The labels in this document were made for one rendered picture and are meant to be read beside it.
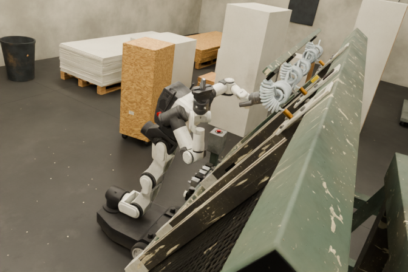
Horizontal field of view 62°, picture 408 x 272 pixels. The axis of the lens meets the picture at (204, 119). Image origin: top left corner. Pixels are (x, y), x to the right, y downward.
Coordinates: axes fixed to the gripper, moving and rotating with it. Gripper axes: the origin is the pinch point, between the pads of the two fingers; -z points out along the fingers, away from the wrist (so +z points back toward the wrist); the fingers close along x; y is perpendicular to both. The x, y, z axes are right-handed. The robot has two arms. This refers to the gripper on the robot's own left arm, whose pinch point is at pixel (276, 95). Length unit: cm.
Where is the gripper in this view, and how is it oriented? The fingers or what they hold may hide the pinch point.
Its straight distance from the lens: 239.4
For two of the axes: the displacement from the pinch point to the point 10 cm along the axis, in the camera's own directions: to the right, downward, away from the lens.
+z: -8.7, 1.2, 4.8
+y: -4.2, 3.3, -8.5
